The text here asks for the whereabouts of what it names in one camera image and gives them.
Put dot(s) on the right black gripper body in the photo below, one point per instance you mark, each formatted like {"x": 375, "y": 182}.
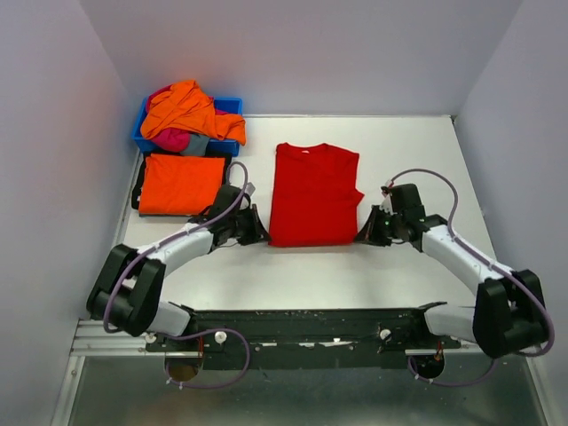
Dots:
{"x": 392, "y": 225}

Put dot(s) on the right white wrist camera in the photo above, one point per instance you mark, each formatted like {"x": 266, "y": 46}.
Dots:
{"x": 386, "y": 205}

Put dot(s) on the grey crumpled garment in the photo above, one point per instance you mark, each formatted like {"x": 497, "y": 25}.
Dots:
{"x": 197, "y": 145}

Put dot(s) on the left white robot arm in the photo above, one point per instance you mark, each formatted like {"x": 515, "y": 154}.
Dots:
{"x": 127, "y": 294}

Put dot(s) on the crumpled orange t shirt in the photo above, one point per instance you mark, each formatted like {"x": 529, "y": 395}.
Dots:
{"x": 184, "y": 106}

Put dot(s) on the aluminium extrusion rail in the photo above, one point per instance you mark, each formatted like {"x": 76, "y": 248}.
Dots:
{"x": 91, "y": 340}

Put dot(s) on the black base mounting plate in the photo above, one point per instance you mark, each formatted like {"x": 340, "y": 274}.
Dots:
{"x": 305, "y": 339}

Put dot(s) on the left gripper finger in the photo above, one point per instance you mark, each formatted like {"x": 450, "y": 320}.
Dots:
{"x": 250, "y": 238}
{"x": 257, "y": 223}

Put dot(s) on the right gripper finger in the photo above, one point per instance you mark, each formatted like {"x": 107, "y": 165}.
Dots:
{"x": 377, "y": 240}
{"x": 367, "y": 232}

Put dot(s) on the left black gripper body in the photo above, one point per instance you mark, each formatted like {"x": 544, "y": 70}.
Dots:
{"x": 243, "y": 224}

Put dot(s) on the black tray under stack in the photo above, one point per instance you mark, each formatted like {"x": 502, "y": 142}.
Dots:
{"x": 227, "y": 166}

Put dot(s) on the folded orange t shirt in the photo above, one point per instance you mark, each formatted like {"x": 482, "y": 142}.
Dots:
{"x": 179, "y": 184}

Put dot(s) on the blue plastic bin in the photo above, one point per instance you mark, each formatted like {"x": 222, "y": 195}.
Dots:
{"x": 224, "y": 104}

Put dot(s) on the red t shirt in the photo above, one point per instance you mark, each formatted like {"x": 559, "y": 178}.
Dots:
{"x": 315, "y": 197}

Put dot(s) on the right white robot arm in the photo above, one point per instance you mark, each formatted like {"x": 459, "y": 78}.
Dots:
{"x": 509, "y": 313}

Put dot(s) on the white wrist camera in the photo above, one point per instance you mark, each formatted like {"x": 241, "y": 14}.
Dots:
{"x": 386, "y": 205}
{"x": 250, "y": 189}

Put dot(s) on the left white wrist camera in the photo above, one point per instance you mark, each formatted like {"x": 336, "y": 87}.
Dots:
{"x": 250, "y": 189}

